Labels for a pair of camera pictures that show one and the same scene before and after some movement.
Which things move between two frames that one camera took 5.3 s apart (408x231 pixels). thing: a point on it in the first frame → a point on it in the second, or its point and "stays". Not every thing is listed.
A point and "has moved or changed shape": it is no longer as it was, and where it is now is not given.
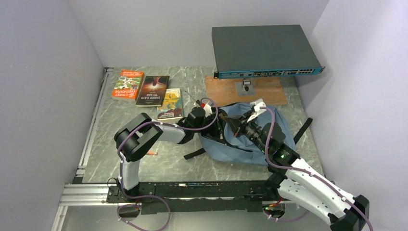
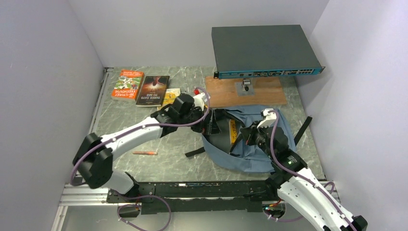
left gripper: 218,128 → 208,127
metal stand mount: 246,88 stays
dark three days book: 152,91 stays
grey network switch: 261,51 stays
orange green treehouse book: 127,85 stays
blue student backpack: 233,146 has moved or changed shape
